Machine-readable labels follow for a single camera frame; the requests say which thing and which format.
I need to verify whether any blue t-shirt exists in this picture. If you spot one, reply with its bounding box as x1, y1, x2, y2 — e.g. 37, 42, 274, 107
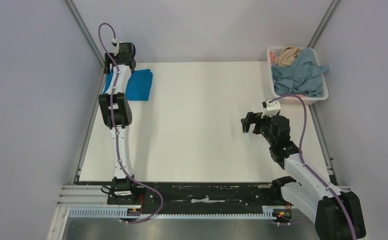
114, 69, 153, 101

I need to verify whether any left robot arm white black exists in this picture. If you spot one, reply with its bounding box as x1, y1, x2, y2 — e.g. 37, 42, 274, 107
98, 39, 139, 205

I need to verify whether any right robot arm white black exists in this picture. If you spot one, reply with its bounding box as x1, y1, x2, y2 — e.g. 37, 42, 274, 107
241, 112, 367, 240

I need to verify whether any grey-blue t-shirt in basket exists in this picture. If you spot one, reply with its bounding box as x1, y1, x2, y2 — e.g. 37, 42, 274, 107
271, 48, 330, 98

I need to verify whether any white plastic laundry basket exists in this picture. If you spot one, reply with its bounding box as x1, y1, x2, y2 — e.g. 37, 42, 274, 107
267, 45, 330, 105

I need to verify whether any beige t-shirt in basket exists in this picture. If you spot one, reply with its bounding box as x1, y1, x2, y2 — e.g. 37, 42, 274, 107
273, 45, 302, 67

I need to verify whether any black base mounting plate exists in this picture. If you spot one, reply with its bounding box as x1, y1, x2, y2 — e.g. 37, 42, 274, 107
101, 182, 288, 215

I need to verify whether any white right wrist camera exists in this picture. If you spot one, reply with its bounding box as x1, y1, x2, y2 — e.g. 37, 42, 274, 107
261, 99, 281, 119

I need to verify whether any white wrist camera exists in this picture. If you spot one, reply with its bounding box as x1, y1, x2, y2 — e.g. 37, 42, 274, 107
261, 99, 281, 119
112, 38, 120, 56

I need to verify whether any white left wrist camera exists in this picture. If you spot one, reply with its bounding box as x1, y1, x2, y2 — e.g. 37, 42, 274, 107
112, 38, 120, 56

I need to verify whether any white slotted cable duct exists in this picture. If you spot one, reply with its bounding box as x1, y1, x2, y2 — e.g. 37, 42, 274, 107
68, 207, 277, 221

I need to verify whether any aluminium frame rail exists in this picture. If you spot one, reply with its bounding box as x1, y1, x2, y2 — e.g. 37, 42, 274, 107
57, 185, 357, 209

